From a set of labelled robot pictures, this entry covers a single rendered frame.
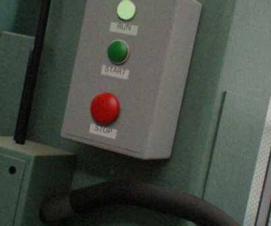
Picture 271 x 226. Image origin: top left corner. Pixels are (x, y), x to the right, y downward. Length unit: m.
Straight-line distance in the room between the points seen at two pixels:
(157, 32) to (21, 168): 0.19
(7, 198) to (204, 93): 0.22
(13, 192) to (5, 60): 0.23
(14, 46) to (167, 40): 0.27
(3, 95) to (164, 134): 0.27
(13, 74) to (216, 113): 0.28
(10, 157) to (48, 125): 0.09
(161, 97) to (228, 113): 0.11
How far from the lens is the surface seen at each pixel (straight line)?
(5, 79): 0.78
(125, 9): 0.57
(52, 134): 0.68
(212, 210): 0.56
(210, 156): 0.63
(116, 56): 0.57
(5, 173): 0.62
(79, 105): 0.59
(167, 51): 0.56
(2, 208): 0.62
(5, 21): 0.82
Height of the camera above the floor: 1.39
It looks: 3 degrees down
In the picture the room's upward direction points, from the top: 12 degrees clockwise
